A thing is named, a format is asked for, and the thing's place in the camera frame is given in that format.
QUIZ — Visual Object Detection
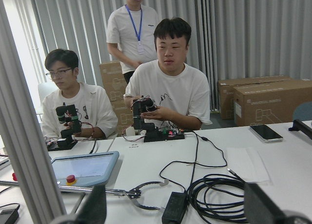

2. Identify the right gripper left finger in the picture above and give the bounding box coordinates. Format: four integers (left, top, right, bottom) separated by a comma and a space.
51, 194, 107, 224

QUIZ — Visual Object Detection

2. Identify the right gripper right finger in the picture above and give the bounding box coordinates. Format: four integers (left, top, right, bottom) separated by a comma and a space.
244, 183, 311, 224

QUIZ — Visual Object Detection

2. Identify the black smartphone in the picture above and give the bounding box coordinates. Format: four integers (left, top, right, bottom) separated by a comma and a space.
250, 124, 283, 143

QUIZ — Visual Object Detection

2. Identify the black power adapter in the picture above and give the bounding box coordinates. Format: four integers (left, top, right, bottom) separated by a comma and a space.
161, 192, 187, 224

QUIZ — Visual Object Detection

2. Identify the man with glasses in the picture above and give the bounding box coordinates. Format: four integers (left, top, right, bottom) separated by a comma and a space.
42, 49, 118, 141

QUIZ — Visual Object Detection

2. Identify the cardboard box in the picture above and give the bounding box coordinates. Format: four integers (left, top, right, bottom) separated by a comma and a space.
234, 79, 312, 126
217, 75, 292, 120

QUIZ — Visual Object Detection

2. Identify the person holding black device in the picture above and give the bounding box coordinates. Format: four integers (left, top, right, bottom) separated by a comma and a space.
124, 18, 211, 131

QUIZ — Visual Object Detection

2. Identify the coiled black cable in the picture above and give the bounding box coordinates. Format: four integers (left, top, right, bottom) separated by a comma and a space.
186, 168, 252, 224

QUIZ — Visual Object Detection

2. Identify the green handled reacher grabber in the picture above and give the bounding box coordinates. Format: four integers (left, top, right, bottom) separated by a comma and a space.
0, 180, 170, 211

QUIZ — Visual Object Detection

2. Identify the aluminium frame post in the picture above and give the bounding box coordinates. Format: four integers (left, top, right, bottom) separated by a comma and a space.
0, 3, 66, 224

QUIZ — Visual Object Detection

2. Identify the standing man blue lanyard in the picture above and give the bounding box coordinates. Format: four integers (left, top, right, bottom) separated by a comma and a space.
106, 0, 160, 85

